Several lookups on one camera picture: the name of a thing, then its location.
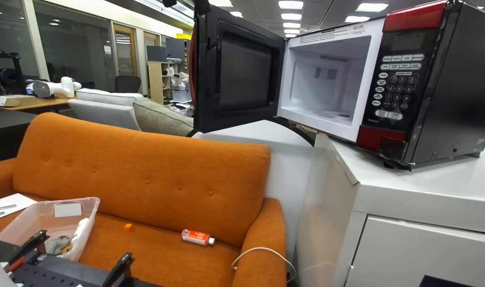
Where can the black and red microwave body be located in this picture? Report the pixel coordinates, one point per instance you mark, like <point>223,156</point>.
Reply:
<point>444,85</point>

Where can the wooden shelf unit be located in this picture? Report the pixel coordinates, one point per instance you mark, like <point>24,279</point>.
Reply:
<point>160,81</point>

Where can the ceiling light panel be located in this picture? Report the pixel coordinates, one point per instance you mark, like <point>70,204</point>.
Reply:
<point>372,6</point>
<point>290,5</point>

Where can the black office chair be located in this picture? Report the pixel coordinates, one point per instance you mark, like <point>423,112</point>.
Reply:
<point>126,83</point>

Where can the grey fabric couch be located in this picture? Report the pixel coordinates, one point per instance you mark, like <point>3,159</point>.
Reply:
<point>163,120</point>

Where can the white paper rolls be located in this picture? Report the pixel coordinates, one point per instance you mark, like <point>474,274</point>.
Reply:
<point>53,88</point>

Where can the wooden desk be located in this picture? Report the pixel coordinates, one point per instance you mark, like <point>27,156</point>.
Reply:
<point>29,102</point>

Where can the orange fabric sofa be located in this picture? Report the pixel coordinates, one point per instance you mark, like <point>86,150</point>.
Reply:
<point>147,175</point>

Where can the white rounded side box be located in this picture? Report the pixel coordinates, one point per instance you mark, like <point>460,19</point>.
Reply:
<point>284,175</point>

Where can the small orange cube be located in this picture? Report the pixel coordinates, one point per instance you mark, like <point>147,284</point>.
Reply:
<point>128,226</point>

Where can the orange bottle with white cap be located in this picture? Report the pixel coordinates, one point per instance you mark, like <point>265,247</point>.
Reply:
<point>195,236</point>

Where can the white crumpled cloth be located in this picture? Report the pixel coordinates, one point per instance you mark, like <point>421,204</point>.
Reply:
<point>81,228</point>

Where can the clear plastic bin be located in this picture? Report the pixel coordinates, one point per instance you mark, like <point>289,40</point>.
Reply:
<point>35,217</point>

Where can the white paper sheet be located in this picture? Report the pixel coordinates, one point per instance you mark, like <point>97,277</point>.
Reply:
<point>5,204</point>

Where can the white cabinet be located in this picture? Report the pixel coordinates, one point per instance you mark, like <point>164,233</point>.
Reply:
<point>412,191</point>

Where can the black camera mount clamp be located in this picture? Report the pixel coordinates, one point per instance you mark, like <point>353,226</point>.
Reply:
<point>56,271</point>

